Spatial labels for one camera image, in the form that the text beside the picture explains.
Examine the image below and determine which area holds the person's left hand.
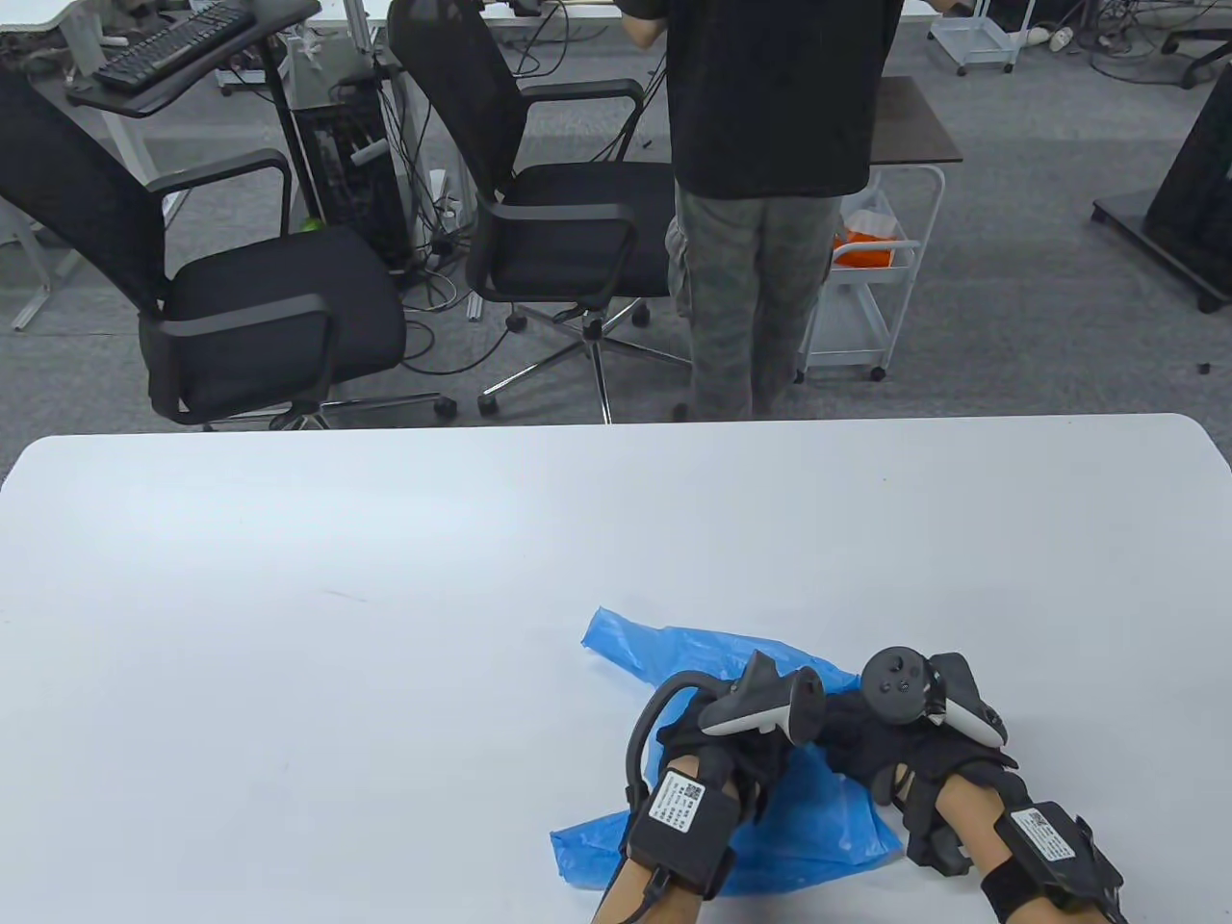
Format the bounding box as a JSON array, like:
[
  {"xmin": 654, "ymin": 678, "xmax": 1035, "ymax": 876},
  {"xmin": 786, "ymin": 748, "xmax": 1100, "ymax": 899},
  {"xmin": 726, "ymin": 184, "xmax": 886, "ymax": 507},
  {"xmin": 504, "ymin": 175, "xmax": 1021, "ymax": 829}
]
[{"xmin": 657, "ymin": 685, "xmax": 819, "ymax": 821}]

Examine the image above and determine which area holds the person's right hand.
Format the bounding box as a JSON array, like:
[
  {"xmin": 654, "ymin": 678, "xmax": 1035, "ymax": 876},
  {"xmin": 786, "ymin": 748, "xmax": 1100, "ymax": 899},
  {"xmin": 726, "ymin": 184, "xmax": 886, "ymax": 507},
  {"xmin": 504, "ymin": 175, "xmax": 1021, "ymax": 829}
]
[{"xmin": 818, "ymin": 693, "xmax": 1018, "ymax": 831}]

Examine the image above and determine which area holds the blue plastic bag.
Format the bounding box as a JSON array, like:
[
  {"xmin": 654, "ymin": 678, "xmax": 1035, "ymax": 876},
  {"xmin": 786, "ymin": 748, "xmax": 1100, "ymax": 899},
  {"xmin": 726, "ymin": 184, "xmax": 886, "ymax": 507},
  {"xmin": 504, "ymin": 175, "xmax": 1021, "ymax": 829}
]
[{"xmin": 550, "ymin": 606, "xmax": 906, "ymax": 898}]

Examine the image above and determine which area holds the person's right forearm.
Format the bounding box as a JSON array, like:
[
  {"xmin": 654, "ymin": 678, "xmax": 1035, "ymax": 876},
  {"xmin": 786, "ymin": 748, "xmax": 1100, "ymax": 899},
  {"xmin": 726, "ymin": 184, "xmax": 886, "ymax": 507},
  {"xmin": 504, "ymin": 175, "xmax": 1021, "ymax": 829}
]
[{"xmin": 932, "ymin": 773, "xmax": 1071, "ymax": 924}]

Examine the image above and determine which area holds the black glove-mounted controller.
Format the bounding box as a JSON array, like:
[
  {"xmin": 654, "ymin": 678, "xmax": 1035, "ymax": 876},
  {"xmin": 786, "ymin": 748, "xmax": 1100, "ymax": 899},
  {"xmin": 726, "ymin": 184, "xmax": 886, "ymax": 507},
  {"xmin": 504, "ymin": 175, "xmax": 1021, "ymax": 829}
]
[{"xmin": 860, "ymin": 646, "xmax": 1010, "ymax": 749}]

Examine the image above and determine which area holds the grey glove-mounted controller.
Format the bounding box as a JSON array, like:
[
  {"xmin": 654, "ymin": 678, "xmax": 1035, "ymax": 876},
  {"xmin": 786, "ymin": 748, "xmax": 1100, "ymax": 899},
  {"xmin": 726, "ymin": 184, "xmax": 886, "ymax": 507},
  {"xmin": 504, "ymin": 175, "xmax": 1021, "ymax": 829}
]
[{"xmin": 698, "ymin": 651, "xmax": 827, "ymax": 748}]

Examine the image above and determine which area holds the white rolling cart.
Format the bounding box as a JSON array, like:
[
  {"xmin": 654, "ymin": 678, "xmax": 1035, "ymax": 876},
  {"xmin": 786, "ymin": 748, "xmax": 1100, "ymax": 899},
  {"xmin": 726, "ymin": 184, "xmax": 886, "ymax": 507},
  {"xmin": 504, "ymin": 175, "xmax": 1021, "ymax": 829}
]
[{"xmin": 793, "ymin": 164, "xmax": 948, "ymax": 384}]

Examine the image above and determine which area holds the orange item in cart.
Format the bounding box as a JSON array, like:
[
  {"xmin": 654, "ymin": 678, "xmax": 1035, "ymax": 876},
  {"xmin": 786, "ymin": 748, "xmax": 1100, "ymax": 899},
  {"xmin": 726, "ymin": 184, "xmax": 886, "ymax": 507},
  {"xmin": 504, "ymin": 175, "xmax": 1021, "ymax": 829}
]
[{"xmin": 832, "ymin": 206, "xmax": 921, "ymax": 269}]

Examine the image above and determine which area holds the black mesh office chair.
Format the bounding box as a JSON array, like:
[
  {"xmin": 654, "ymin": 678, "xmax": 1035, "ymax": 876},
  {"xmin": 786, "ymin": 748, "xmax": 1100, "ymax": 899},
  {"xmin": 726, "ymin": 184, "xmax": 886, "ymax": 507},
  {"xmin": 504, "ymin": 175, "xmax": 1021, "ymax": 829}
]
[
  {"xmin": 0, "ymin": 65, "xmax": 459, "ymax": 431},
  {"xmin": 387, "ymin": 0, "xmax": 696, "ymax": 425}
]

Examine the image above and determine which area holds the dark brown table top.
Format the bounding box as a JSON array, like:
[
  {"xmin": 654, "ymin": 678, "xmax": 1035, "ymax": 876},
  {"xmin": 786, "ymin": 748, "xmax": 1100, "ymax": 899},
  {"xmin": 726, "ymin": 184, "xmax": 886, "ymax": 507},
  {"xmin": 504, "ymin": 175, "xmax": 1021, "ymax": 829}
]
[{"xmin": 870, "ymin": 75, "xmax": 964, "ymax": 167}]

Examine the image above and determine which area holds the black computer tower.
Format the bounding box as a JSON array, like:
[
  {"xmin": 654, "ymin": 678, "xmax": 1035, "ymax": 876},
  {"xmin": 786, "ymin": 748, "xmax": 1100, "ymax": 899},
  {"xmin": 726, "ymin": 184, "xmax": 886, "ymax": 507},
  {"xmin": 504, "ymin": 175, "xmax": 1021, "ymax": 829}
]
[{"xmin": 287, "ymin": 81, "xmax": 417, "ymax": 272}]

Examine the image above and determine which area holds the black display stand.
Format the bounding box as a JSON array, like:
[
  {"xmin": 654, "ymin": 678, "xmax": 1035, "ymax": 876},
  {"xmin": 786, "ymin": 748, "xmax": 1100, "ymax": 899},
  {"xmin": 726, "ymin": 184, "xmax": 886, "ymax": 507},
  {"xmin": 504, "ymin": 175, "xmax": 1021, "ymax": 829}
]
[{"xmin": 1091, "ymin": 90, "xmax": 1232, "ymax": 315}]

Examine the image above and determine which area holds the black chair base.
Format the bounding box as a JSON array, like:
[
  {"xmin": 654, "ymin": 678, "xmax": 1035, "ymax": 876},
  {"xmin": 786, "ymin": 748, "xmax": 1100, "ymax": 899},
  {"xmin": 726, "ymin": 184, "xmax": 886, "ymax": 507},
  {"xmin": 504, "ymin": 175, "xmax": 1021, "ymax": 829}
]
[{"xmin": 1159, "ymin": 27, "xmax": 1232, "ymax": 91}]

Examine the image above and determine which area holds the black keyboard tray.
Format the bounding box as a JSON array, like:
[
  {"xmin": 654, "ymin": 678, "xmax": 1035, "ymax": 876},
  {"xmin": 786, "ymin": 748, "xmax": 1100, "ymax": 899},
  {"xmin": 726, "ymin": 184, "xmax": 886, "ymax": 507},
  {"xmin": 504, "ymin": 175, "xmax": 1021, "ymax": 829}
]
[{"xmin": 64, "ymin": 0, "xmax": 324, "ymax": 120}]

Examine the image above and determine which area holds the black keyboard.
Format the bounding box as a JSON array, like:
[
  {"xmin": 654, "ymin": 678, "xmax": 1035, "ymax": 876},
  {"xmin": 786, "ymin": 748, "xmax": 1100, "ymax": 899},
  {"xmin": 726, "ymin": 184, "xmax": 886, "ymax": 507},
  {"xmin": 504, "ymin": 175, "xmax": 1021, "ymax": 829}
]
[{"xmin": 92, "ymin": 0, "xmax": 257, "ymax": 95}]

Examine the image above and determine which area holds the black glove cable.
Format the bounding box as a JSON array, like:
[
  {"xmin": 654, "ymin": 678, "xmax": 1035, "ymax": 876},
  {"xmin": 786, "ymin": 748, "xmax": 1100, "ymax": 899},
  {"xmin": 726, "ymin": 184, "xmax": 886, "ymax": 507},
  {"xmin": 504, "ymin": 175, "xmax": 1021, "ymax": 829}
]
[{"xmin": 625, "ymin": 671, "xmax": 737, "ymax": 805}]

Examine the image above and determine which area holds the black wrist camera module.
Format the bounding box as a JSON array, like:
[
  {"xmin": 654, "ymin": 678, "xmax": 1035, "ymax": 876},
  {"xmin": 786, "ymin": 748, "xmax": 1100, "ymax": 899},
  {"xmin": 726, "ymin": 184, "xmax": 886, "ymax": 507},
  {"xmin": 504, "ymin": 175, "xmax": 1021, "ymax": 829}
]
[
  {"xmin": 627, "ymin": 768, "xmax": 739, "ymax": 902},
  {"xmin": 993, "ymin": 802, "xmax": 1128, "ymax": 917}
]

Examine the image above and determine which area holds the tangle of floor cables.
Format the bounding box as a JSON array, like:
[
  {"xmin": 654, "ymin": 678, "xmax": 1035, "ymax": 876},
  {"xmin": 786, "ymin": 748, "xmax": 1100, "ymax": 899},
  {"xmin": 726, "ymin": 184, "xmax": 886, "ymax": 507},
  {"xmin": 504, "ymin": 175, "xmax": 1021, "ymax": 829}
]
[{"xmin": 397, "ymin": 169, "xmax": 580, "ymax": 378}]

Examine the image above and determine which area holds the small white wire cart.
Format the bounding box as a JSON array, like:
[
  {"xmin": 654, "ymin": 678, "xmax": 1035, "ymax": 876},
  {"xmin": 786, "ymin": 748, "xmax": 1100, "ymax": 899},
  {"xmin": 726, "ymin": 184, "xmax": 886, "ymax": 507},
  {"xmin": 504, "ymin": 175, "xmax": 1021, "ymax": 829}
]
[{"xmin": 928, "ymin": 0, "xmax": 1038, "ymax": 77}]

